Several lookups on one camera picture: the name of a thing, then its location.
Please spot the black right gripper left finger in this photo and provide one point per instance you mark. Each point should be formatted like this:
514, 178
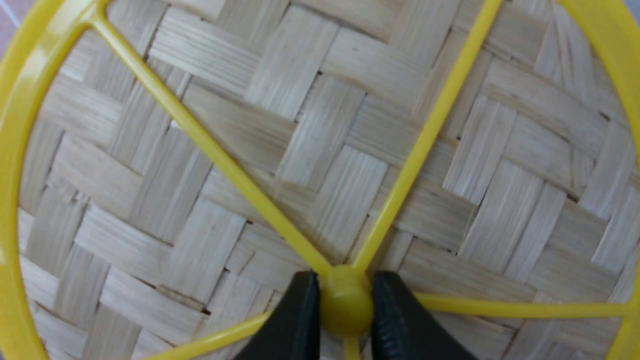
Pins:
292, 331

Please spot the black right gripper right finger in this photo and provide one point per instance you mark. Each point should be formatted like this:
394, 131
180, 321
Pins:
402, 329

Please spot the yellow bamboo steamer lid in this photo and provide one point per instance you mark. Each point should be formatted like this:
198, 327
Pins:
168, 166

